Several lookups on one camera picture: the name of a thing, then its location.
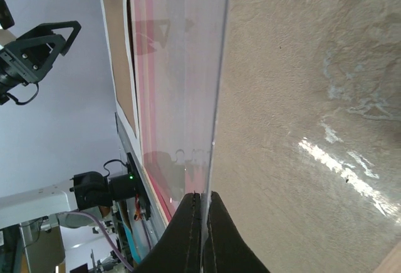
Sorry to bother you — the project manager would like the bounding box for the white mat board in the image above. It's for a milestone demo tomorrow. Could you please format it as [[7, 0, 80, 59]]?
[[100, 0, 140, 151]]

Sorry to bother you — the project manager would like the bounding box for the brown cardboard backing board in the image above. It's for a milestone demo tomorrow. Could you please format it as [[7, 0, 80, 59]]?
[[103, 0, 135, 130]]

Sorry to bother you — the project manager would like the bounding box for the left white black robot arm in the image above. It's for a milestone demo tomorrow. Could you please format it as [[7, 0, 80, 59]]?
[[1, 18, 151, 228]]

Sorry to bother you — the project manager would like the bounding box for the aluminium rail base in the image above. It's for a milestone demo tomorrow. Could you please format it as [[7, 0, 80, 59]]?
[[115, 111, 167, 259]]

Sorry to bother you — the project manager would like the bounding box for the clear acrylic glass sheet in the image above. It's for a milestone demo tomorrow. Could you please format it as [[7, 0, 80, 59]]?
[[125, 0, 401, 270]]

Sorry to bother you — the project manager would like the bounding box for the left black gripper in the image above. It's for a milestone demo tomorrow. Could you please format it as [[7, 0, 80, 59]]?
[[1, 21, 81, 104]]

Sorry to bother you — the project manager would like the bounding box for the pink wooden picture frame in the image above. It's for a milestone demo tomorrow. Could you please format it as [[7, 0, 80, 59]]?
[[129, 0, 185, 221]]

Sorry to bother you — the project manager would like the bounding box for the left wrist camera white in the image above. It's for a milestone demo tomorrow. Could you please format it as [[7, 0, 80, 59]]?
[[0, 0, 16, 49]]

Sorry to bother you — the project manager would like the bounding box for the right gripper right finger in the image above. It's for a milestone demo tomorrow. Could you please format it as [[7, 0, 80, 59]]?
[[202, 192, 269, 273]]

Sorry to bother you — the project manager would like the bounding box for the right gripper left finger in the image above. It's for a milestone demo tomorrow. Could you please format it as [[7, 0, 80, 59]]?
[[134, 193, 202, 273]]

